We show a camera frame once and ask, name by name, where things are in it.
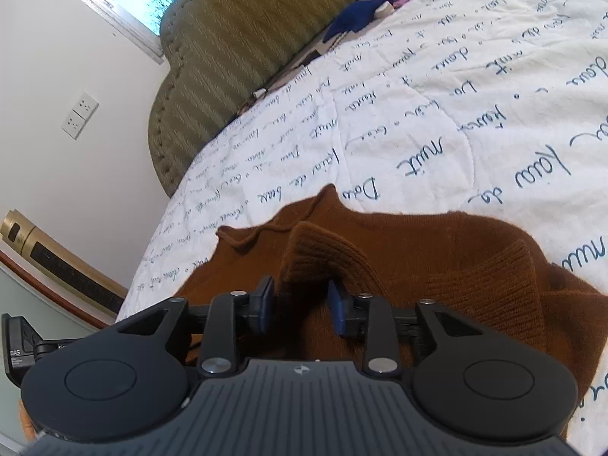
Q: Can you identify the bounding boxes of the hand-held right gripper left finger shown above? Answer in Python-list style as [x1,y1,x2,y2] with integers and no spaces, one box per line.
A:
[115,275,276,380]

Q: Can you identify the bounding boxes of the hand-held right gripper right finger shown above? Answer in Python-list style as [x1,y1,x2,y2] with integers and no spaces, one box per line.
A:
[328,280,483,377]

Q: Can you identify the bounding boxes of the brown knit sweater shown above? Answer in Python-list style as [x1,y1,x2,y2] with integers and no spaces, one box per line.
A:
[19,183,608,443]

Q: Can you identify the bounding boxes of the golden wooden chair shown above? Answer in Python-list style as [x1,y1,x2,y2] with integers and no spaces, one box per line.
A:
[0,208,130,329]

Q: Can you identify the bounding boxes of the white script-printed quilt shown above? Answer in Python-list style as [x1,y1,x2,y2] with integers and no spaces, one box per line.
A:
[116,0,608,456]

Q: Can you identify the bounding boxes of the olive padded headboard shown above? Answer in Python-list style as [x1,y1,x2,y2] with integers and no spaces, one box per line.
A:
[148,0,415,199]

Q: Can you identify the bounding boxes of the dark blue cloth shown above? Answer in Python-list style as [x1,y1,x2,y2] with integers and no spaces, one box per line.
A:
[324,0,396,44]

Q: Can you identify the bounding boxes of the white wall socket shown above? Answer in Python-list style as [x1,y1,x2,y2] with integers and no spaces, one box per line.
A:
[61,109,87,142]
[73,89,100,118]

